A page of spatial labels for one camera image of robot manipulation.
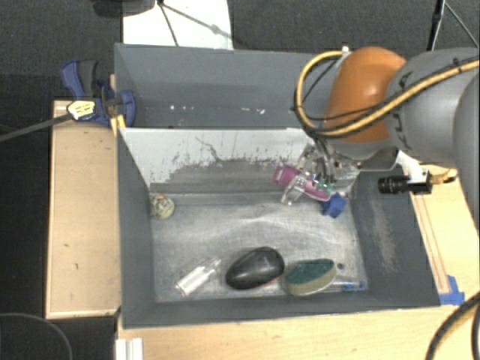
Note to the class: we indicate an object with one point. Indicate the pale wood board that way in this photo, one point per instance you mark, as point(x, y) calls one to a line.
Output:
point(84, 216)

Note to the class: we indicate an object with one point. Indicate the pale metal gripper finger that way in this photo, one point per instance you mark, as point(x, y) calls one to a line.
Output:
point(291, 193)
point(305, 160)

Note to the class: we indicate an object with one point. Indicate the beige speckled ball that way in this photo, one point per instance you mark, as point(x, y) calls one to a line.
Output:
point(162, 207)

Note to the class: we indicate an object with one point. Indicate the black cylinder on white bracket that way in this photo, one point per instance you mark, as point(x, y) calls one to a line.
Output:
point(393, 184)

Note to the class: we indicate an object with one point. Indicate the grey metal bin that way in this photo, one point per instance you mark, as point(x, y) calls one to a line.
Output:
point(232, 223)

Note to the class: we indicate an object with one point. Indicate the clear pen with blue cap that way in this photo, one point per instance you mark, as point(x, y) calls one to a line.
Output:
point(348, 285)

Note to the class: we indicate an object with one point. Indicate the green and yellow sponge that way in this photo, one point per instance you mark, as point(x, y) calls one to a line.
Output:
point(310, 276)

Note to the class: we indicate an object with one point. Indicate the black oval stone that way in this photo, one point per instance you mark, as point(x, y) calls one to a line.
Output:
point(255, 268)

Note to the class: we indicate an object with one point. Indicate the magenta plastic object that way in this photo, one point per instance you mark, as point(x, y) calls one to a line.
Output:
point(284, 174)

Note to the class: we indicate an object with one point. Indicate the blue block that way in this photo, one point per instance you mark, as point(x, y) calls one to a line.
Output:
point(333, 205)

